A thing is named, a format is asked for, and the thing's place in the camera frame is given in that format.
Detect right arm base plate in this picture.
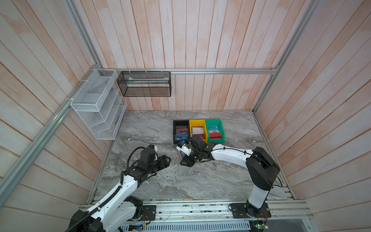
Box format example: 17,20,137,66
229,203,271,218

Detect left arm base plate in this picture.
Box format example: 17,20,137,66
129,205,157,222

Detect green plastic bin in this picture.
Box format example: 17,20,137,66
205,119,226,144

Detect red card in green bin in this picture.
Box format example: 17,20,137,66
209,132,222,139

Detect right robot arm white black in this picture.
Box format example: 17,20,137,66
176,135,280,210

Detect white card stack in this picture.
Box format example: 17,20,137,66
192,127,204,134

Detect black corrugated cable conduit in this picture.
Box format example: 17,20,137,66
65,185,122,232

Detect red VIP card stack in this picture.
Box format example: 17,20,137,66
192,133,205,140

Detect black wire mesh basket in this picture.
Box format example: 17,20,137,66
117,71,172,97

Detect tan leather card holder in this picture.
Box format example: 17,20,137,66
176,146,183,160

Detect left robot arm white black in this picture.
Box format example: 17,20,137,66
66,145,171,232

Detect white wire mesh shelf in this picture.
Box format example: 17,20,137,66
71,69,128,140

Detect aluminium front rail frame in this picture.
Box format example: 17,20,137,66
80,200,314,223

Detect yellow plastic bin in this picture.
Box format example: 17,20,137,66
189,119,208,142

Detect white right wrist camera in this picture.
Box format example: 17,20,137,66
177,144,192,157

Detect teal card in green bin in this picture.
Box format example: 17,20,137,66
207,125,220,133

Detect black plastic bin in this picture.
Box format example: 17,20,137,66
173,120,190,145

